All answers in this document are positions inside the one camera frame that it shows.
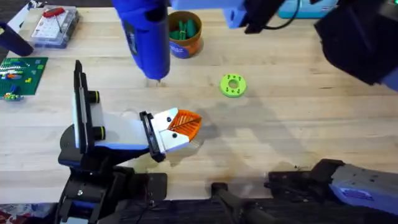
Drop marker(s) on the clear box with red tool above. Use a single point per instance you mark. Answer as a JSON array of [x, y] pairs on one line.
[[53, 29]]

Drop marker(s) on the brown tub with green toys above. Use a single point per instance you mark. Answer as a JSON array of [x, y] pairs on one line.
[[186, 46]]

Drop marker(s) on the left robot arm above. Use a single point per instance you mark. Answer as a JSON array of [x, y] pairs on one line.
[[93, 193]]

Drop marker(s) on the white flat bar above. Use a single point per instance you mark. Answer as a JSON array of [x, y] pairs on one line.
[[20, 17]]

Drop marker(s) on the teal box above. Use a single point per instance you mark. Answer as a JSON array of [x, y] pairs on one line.
[[311, 9]]

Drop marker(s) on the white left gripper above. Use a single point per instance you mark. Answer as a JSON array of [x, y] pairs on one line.
[[124, 133]]

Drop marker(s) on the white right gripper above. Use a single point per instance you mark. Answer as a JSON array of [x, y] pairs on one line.
[[261, 15]]

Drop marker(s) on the blue electric screwdriver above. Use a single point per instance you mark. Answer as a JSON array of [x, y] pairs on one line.
[[149, 46]]

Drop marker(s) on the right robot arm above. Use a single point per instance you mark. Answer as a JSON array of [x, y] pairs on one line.
[[357, 40]]

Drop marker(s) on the green disc with holes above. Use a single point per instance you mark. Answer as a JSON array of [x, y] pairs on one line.
[[225, 85]]

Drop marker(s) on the dark blue cylinder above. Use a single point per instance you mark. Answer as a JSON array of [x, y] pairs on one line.
[[15, 42]]

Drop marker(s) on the green board with toy blocks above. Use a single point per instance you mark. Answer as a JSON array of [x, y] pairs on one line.
[[25, 77]]

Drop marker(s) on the left wrist black upright plate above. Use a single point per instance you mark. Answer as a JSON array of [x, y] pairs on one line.
[[82, 102]]

